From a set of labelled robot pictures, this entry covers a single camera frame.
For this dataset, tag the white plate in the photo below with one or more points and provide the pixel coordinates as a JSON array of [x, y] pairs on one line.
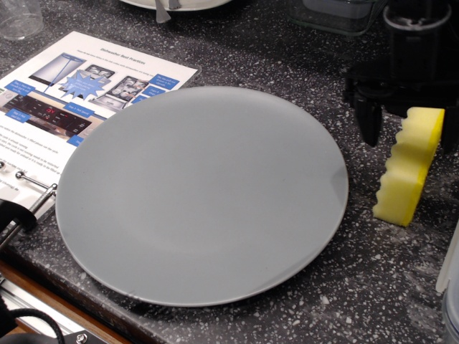
[[186, 5]]

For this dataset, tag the clear glass container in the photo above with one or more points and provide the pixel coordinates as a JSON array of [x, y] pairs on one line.
[[350, 18]]

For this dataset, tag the clear plastic cup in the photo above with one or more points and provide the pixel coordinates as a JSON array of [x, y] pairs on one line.
[[20, 19]]

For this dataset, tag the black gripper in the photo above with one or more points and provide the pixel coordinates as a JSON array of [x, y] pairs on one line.
[[421, 69]]

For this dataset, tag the clear plastic container with lid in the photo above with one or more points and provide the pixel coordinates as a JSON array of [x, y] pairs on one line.
[[447, 283]]

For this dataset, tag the white plastic utensil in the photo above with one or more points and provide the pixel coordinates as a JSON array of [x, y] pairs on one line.
[[162, 16]]

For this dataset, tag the aluminium rail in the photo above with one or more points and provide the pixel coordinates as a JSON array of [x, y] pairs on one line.
[[16, 298]]

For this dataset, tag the laminated dishwasher instruction sheet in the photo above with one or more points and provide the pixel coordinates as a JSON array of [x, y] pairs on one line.
[[52, 102]]

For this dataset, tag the grey round plate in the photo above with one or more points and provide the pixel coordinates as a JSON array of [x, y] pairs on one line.
[[202, 196]]

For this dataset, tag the yellow sponge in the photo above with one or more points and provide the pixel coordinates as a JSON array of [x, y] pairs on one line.
[[407, 168]]

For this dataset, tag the black bracket with screw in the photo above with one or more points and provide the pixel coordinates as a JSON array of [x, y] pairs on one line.
[[83, 337]]

